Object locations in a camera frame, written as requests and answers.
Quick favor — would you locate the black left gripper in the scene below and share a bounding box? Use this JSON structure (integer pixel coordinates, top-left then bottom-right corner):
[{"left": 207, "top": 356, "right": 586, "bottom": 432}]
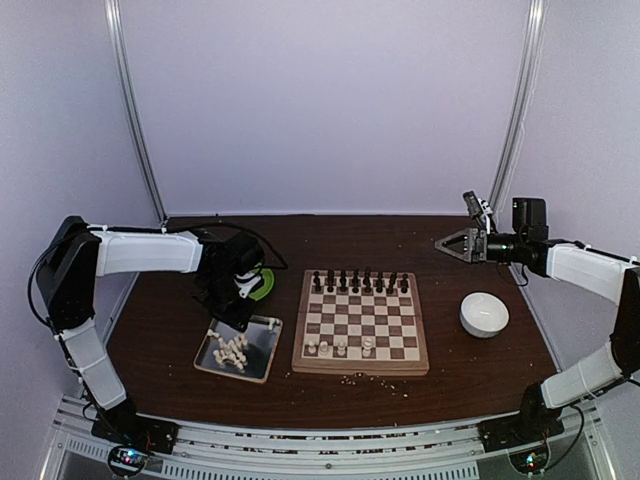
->
[{"left": 201, "top": 272, "right": 257, "bottom": 331}]

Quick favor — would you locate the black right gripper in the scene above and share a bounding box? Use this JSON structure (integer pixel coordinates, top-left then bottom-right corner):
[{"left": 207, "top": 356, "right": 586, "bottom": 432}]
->
[{"left": 435, "top": 226, "right": 526, "bottom": 264}]

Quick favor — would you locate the metal tray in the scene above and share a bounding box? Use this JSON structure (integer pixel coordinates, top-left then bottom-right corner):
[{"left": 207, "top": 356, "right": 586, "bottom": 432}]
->
[{"left": 192, "top": 307, "right": 284, "bottom": 385}]

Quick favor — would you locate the white chess knight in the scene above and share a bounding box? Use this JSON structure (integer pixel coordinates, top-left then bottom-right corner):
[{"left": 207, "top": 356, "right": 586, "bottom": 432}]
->
[{"left": 319, "top": 341, "right": 332, "bottom": 357}]

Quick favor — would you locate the white chess king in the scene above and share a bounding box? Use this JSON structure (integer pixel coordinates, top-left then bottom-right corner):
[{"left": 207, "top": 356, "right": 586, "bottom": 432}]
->
[{"left": 361, "top": 337, "right": 374, "bottom": 358}]

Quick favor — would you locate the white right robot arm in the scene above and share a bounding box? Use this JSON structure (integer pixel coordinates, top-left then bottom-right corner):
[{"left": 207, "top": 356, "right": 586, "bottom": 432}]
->
[{"left": 435, "top": 191, "right": 639, "bottom": 448}]

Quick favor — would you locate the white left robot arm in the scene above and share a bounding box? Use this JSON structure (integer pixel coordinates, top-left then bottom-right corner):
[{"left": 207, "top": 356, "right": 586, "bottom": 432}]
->
[{"left": 27, "top": 216, "right": 268, "bottom": 452}]

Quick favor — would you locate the white chess pieces pile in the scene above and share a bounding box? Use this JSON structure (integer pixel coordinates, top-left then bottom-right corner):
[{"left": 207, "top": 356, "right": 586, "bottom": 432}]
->
[{"left": 205, "top": 319, "right": 279, "bottom": 374}]

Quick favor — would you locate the black chess pieces row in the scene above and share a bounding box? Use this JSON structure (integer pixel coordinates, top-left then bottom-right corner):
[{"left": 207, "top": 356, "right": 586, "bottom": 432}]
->
[{"left": 305, "top": 267, "right": 417, "bottom": 296}]

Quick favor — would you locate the wooden chess board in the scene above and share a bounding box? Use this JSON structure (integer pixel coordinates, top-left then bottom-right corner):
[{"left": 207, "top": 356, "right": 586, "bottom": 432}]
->
[{"left": 291, "top": 271, "right": 430, "bottom": 377}]

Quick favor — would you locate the green plate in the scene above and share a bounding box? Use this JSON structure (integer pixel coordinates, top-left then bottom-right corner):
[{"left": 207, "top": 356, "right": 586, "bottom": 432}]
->
[{"left": 248, "top": 267, "right": 275, "bottom": 301}]

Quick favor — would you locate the white bowl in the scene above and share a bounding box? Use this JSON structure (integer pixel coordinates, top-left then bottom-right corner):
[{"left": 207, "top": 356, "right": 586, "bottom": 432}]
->
[{"left": 459, "top": 292, "right": 510, "bottom": 339}]

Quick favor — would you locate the aluminium frame post right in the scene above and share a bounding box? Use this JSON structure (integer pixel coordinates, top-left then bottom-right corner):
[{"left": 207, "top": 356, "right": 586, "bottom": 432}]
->
[{"left": 489, "top": 0, "right": 548, "bottom": 225}]

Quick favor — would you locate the aluminium frame post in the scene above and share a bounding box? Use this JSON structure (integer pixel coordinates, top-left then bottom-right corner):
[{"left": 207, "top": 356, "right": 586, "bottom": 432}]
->
[
  {"left": 104, "top": 0, "right": 168, "bottom": 225},
  {"left": 489, "top": 0, "right": 548, "bottom": 225}
]

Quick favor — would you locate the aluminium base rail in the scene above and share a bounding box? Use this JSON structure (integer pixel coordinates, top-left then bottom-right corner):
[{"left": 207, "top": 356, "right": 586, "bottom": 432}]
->
[{"left": 49, "top": 394, "right": 601, "bottom": 480}]

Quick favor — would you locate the aluminium frame post left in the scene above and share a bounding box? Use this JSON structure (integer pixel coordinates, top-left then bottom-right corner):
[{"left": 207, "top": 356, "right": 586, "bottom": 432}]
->
[{"left": 104, "top": 0, "right": 168, "bottom": 225}]

